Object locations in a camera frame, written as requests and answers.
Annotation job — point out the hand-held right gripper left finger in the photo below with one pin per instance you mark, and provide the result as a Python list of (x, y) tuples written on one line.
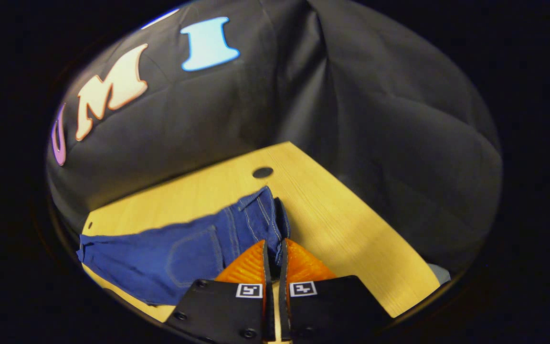
[(222, 310)]

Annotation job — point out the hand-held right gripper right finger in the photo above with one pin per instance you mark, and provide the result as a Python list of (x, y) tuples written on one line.
[(327, 306)]

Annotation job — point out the blue denim jeans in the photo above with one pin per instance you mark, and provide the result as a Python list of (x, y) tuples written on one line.
[(160, 258)]

